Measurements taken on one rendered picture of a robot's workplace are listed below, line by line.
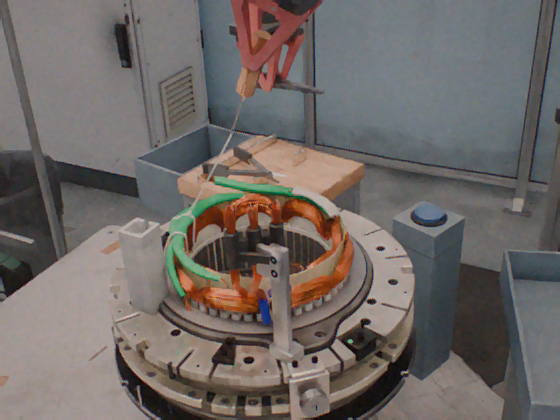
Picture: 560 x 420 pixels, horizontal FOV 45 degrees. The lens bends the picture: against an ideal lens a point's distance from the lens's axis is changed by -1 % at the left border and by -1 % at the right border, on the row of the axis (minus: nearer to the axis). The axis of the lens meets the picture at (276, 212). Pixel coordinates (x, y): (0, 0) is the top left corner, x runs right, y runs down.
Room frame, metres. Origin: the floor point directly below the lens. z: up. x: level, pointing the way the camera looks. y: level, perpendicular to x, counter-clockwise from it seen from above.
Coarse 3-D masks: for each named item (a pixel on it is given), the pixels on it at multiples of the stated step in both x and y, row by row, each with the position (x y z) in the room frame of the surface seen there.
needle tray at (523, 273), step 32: (512, 256) 0.66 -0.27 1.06; (544, 256) 0.65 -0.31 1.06; (512, 288) 0.58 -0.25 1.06; (544, 288) 0.63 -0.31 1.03; (512, 320) 0.55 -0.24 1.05; (544, 320) 0.58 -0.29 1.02; (512, 352) 0.52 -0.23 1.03; (544, 352) 0.53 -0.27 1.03; (512, 384) 0.56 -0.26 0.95; (544, 384) 0.48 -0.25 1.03; (512, 416) 0.53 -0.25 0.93; (544, 416) 0.42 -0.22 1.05
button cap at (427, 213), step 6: (426, 204) 0.81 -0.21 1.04; (420, 210) 0.79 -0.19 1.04; (426, 210) 0.79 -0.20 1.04; (432, 210) 0.79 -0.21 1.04; (438, 210) 0.79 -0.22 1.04; (414, 216) 0.79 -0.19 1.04; (420, 216) 0.78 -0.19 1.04; (426, 216) 0.78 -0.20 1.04; (432, 216) 0.78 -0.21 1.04; (438, 216) 0.78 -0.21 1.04; (426, 222) 0.77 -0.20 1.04; (432, 222) 0.77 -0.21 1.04
